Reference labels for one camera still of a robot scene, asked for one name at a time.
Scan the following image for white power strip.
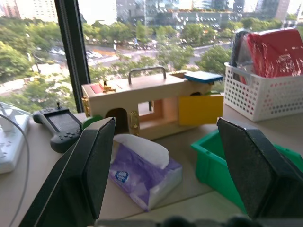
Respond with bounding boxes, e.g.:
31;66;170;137
0;101;31;175

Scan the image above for grey plastic wrapped package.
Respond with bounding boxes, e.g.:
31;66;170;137
231;30;255;82

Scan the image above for purple soft tissue pack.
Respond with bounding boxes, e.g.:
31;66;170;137
108;133;183;212

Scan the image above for wooden latch box with doors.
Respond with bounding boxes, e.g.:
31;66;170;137
81;66;224;140

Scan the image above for red plastic wrapped package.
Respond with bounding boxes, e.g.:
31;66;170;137
246;28;303;78

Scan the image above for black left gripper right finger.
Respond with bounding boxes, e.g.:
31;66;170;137
216;116;303;220

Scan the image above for white perforated plastic basket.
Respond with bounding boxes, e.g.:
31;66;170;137
223;61;303;122

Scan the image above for black handheld controller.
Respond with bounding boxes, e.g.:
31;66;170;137
32;102;83;154

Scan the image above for green plastic bin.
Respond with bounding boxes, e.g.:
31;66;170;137
190;129;303;215

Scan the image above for black window mullion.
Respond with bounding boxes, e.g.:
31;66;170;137
53;0;90;114

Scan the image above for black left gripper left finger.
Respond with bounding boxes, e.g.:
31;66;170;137
18;116;116;227

